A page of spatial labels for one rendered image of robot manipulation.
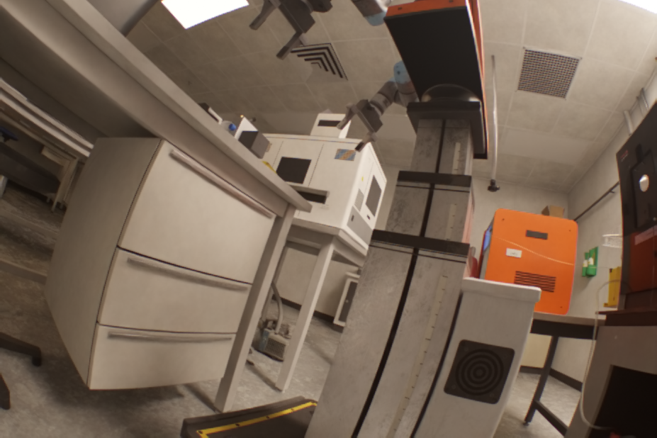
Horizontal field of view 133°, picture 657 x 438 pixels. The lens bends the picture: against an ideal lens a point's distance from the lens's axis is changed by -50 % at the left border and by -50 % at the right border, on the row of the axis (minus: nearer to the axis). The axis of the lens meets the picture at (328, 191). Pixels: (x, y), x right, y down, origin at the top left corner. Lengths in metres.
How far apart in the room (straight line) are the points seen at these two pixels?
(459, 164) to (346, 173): 1.05
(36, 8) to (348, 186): 1.44
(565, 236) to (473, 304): 1.06
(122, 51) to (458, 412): 0.75
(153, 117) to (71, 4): 0.30
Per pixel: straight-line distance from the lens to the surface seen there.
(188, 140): 0.69
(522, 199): 4.82
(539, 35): 2.69
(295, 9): 0.82
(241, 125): 0.85
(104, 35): 0.56
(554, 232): 1.39
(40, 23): 0.60
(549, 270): 1.34
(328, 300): 4.61
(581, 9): 2.61
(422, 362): 0.46
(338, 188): 1.51
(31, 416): 0.95
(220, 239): 0.80
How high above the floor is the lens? 0.65
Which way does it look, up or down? 17 degrees up
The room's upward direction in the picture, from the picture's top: 18 degrees clockwise
